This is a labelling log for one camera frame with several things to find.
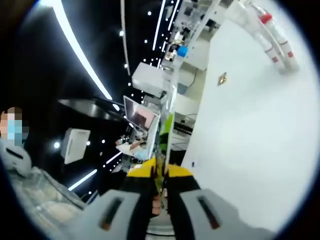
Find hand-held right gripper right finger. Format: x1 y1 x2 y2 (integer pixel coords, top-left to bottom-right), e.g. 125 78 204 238
164 163 266 240

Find computer monitor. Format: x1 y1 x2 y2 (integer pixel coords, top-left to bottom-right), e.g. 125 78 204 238
123 95 161 156

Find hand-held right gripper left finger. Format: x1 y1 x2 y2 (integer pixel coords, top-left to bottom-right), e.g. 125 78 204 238
62 157 162 240

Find blue bin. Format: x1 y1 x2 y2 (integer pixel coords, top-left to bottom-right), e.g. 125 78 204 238
176 45 189 58

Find person in plaid shirt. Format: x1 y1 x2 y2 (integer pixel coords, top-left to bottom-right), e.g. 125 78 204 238
7 164 86 227

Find small brown packet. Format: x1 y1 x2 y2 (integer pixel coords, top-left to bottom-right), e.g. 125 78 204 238
216 72 229 87

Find grey chest-worn device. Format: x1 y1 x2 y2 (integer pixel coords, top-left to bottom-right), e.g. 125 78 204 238
3 143 33 176

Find white ceiling air unit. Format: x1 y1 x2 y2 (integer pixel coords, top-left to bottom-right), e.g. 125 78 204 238
60 127 91 165

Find clear plastic bag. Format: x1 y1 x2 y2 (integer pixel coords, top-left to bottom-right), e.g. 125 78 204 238
187 154 201 171

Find white skincare bottle red collar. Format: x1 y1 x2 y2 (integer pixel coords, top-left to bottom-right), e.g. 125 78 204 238
258 12 300 71

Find white skincare tube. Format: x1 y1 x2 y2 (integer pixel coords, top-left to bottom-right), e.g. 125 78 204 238
231 0 275 56

